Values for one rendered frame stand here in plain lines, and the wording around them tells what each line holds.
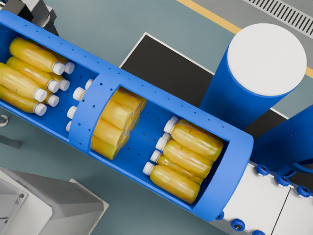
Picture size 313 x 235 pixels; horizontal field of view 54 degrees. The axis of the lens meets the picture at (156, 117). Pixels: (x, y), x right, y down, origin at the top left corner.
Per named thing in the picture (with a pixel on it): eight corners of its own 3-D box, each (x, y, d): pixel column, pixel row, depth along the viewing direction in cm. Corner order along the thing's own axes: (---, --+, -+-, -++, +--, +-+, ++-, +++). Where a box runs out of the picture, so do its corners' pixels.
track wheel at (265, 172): (267, 178, 103) (270, 174, 102) (255, 171, 104) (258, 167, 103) (267, 171, 107) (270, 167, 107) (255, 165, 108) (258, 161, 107)
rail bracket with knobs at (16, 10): (23, 35, 125) (12, 21, 115) (9, 28, 126) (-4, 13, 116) (37, 17, 127) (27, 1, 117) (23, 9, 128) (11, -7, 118)
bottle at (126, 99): (137, 116, 101) (93, 93, 103) (145, 98, 98) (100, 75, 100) (130, 121, 94) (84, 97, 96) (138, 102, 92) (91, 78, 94)
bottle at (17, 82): (4, 58, 100) (46, 81, 98) (4, 75, 104) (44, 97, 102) (-13, 66, 95) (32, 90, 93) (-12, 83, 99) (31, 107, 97)
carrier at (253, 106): (237, 146, 189) (242, 103, 197) (304, 103, 105) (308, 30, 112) (192, 138, 191) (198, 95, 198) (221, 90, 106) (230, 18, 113)
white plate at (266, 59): (304, 101, 104) (303, 102, 105) (309, 29, 111) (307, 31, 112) (223, 87, 105) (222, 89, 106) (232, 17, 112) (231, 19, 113)
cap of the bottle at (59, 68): (56, 74, 102) (60, 77, 101) (51, 70, 98) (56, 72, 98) (62, 64, 102) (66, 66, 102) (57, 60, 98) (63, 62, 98)
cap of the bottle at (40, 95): (43, 86, 98) (47, 88, 98) (42, 95, 100) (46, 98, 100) (34, 92, 95) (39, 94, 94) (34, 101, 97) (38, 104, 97)
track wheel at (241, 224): (247, 227, 98) (248, 223, 100) (234, 220, 99) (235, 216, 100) (240, 234, 101) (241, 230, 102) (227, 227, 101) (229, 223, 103)
